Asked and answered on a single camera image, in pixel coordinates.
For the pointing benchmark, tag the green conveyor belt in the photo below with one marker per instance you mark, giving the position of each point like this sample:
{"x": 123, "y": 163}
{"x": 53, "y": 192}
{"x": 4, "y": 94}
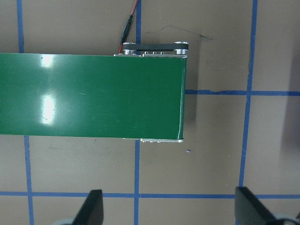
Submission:
{"x": 93, "y": 93}

